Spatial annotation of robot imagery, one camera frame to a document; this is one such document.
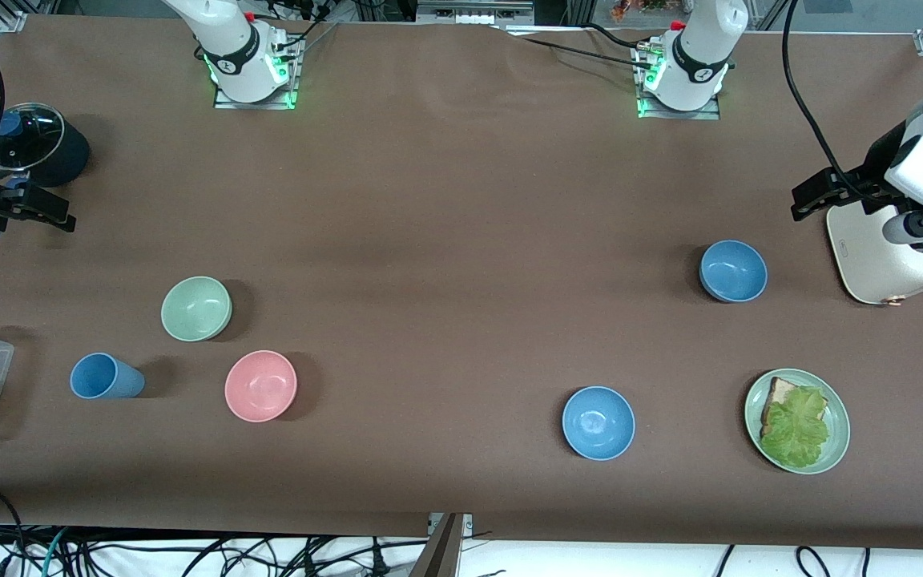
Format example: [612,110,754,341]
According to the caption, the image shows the blue bowl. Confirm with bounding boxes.
[562,386,636,462]
[699,240,768,304]

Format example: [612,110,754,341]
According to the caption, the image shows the light green bowl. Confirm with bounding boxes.
[161,276,232,343]

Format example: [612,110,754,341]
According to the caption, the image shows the pink bowl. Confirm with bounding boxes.
[224,350,298,423]

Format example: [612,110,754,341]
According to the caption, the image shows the black cooking pot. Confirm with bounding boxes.
[0,103,91,188]

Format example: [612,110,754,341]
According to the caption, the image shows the cream white toaster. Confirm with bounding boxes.
[826,200,923,307]

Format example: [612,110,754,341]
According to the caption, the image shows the glass lid with blue knob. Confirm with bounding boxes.
[0,103,64,171]

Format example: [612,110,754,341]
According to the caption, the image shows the blue ribbed plastic cup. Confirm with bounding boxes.
[70,353,145,400]

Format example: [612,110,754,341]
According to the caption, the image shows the white bread slice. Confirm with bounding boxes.
[760,377,829,438]

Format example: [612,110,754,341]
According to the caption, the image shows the light green plate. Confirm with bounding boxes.
[744,369,851,475]

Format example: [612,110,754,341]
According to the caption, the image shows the green lettuce leaf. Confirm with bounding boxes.
[760,386,831,470]

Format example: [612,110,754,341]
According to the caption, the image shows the orange red plant decoration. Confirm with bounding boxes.
[611,0,675,22]

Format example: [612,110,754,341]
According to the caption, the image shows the brown table cover cloth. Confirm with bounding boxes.
[0,12,923,554]

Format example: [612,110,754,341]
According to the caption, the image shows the brown table leg beam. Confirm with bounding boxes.
[409,514,464,577]

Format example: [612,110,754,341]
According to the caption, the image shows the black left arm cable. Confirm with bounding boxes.
[779,0,865,201]

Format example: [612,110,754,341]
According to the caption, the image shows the teal floor cable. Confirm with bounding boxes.
[42,527,71,577]

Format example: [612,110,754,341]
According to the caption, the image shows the black floor cable bundle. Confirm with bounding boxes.
[69,533,430,577]

